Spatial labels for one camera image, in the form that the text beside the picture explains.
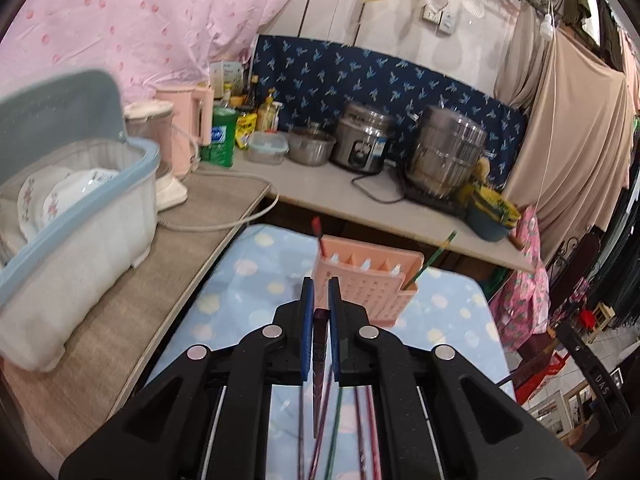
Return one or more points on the black induction cooker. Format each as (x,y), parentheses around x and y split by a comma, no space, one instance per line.
(435,202)

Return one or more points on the pink electric kettle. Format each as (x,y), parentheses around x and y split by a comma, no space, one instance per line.
(182,120)

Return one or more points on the steel mixing bowl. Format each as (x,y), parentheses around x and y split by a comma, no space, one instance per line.
(310,150)

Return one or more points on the white wall adapter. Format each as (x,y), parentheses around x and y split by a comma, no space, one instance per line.
(448,22)

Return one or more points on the dark red chopstick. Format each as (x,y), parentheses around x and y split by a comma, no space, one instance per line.
(320,355)
(318,235)
(317,452)
(301,430)
(371,430)
(359,430)

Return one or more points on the white carton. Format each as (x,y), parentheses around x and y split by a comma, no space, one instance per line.
(224,80)

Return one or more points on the red stool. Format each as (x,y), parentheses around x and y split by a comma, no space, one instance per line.
(587,320)

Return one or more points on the pink perforated utensil basket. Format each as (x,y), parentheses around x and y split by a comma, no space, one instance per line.
(372,295)

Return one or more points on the yellow oil bottle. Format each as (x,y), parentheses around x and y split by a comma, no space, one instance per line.
(268,115)

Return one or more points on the steel rice cooker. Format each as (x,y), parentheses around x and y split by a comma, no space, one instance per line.
(360,140)

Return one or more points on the dark sauce bottle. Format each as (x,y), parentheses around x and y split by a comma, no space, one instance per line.
(251,95)

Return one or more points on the pink dotted sheet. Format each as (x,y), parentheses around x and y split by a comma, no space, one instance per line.
(140,25)

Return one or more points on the beige curtain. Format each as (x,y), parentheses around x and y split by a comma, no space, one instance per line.
(575,135)

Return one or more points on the red plastic crate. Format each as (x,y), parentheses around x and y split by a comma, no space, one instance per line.
(542,377)

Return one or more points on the clear plastic food container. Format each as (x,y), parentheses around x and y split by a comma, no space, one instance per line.
(267,149)

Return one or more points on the green detergent bottle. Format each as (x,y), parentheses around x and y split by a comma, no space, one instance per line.
(220,140)

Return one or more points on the yellow wooden stool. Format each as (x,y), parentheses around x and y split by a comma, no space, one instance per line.
(605,315)

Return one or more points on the yellow seasoning packet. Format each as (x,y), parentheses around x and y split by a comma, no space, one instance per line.
(246,130)

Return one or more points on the navy printed cloth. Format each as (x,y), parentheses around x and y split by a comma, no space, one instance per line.
(360,75)

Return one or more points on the pink floral cloth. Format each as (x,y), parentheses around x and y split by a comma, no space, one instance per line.
(525,290)

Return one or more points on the floral white bowl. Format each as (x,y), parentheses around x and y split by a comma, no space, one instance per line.
(82,187)

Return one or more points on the blue plastic basin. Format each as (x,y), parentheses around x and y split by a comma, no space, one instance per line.
(487,225)

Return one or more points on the steel steamer pot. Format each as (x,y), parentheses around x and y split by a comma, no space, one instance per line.
(445,155)

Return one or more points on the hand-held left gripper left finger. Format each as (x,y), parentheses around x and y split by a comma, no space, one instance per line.
(307,332)

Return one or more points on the floral white plate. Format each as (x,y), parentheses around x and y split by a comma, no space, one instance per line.
(35,200)

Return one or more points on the yellow scrubbing sponge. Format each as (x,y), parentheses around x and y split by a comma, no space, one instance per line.
(483,170)

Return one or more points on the blue lidded dish drainer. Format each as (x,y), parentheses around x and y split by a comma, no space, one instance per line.
(90,270)

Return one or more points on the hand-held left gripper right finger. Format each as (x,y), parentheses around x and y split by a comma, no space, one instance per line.
(334,332)

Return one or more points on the green chopstick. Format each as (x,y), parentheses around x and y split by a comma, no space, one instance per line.
(432,257)
(333,435)

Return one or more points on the white blender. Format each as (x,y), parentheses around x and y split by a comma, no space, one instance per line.
(167,160)

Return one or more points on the blue planet tablecloth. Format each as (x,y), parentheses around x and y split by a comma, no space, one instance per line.
(240,270)

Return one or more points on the white wall socket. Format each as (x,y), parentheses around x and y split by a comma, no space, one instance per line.
(430,16)

